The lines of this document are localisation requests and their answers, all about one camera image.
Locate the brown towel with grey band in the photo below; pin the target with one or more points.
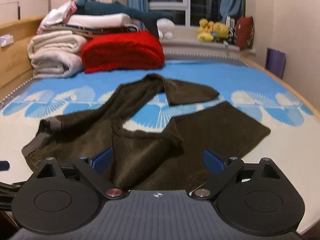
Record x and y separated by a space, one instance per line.
140 135

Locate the white folded blanket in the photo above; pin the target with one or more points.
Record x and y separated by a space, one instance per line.
53 55

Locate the purple folder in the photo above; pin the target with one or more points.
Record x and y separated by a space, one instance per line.
275 61

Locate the blue and white printed bed mat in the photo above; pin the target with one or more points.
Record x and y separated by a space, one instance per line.
225 80

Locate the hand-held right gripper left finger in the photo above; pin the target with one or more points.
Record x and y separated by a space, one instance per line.
102 159

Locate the dark blue object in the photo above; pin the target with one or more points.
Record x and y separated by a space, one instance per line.
3 165

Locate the teal garment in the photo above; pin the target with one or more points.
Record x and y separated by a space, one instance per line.
120 11

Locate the stack of folded clothes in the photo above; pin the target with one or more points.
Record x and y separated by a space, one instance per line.
95 22

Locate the white plush toy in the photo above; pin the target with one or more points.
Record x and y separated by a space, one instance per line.
165 27

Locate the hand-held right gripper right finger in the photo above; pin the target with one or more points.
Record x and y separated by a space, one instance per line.
212 160

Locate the red folded blanket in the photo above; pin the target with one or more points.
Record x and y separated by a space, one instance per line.
122 52

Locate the dark red cushion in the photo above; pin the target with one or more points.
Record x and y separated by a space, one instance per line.
245 32

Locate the yellow plush toys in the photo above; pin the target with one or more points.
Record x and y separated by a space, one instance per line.
212 30

